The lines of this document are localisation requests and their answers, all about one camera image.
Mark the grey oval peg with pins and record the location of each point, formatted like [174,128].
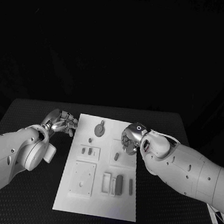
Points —
[116,156]

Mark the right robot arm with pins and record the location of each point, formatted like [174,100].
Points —
[186,170]

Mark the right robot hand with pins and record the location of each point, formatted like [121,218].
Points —
[133,135]

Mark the white task board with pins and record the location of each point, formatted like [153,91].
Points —
[98,182]

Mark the short grey plug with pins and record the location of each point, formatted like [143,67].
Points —
[83,150]

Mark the large grey cylinder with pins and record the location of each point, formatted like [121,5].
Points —
[119,185]

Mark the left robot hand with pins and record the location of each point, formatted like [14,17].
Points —
[62,121]

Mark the long thin grey cylinder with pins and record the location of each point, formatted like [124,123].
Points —
[130,187]

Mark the tall grey plug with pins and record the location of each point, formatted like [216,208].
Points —
[89,151]

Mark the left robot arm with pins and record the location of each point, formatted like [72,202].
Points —
[8,149]

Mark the grey gear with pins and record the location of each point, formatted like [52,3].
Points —
[99,129]

